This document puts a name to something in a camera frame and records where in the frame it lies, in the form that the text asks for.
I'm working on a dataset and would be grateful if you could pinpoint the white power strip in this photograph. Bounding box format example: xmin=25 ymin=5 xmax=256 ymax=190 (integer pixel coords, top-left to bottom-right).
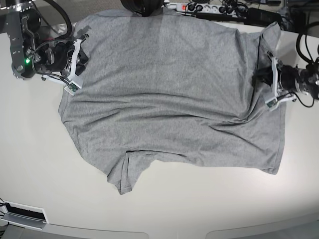
xmin=163 ymin=0 xmax=239 ymax=17

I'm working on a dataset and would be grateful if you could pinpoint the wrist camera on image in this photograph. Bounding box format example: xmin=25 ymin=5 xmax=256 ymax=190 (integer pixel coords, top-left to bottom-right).
xmin=265 ymin=96 xmax=279 ymax=112
xmin=64 ymin=75 xmax=83 ymax=96

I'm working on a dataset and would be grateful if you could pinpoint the grey t-shirt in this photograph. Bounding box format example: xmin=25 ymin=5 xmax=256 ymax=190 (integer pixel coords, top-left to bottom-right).
xmin=58 ymin=9 xmax=286 ymax=194

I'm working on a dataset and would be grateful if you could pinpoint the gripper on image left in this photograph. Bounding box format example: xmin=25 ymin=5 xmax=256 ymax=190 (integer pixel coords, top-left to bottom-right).
xmin=34 ymin=33 xmax=89 ymax=84

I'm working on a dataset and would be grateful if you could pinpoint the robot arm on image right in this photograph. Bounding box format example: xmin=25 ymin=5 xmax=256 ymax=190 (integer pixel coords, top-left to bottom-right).
xmin=253 ymin=32 xmax=319 ymax=110

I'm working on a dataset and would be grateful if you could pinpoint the black power adapter box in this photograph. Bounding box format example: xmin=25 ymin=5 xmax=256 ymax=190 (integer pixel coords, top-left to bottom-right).
xmin=246 ymin=7 xmax=283 ymax=27

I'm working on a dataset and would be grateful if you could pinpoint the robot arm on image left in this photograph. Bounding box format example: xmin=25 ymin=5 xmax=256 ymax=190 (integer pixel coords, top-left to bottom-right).
xmin=0 ymin=0 xmax=89 ymax=91

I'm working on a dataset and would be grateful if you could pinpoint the table cable grommet box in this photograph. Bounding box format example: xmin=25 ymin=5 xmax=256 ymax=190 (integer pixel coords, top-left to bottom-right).
xmin=0 ymin=200 xmax=49 ymax=231

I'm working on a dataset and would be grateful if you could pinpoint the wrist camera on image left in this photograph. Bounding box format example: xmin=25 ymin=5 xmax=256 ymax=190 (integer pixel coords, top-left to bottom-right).
xmin=64 ymin=75 xmax=83 ymax=96

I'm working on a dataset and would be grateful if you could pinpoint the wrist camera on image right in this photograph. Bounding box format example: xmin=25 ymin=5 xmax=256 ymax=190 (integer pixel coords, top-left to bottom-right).
xmin=265 ymin=96 xmax=279 ymax=112

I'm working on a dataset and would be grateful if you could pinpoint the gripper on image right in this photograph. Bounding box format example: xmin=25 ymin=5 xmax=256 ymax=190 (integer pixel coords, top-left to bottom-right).
xmin=253 ymin=51 xmax=300 ymax=102

